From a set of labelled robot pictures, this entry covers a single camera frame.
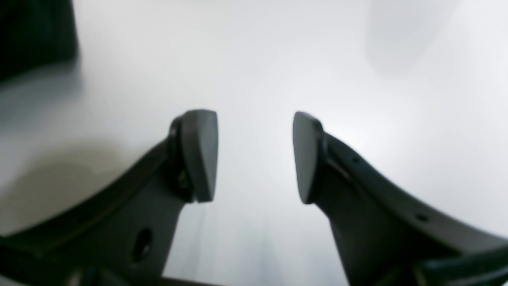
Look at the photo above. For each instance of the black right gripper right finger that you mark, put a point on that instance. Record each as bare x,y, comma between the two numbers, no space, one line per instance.
385,236

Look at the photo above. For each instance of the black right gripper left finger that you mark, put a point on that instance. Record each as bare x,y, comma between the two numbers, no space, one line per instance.
122,236

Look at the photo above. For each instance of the black t-shirt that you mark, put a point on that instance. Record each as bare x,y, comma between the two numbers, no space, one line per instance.
34,34

